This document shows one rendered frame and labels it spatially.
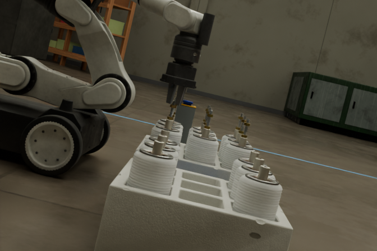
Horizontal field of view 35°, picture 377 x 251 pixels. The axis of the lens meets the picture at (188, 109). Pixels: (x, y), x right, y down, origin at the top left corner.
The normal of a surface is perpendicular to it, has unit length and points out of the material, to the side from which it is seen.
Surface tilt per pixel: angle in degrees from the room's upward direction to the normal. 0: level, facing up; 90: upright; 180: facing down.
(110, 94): 90
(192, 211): 90
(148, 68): 90
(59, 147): 90
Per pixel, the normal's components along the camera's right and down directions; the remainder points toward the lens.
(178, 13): -0.55, -0.07
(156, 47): -0.04, 0.06
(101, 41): 0.04, 0.47
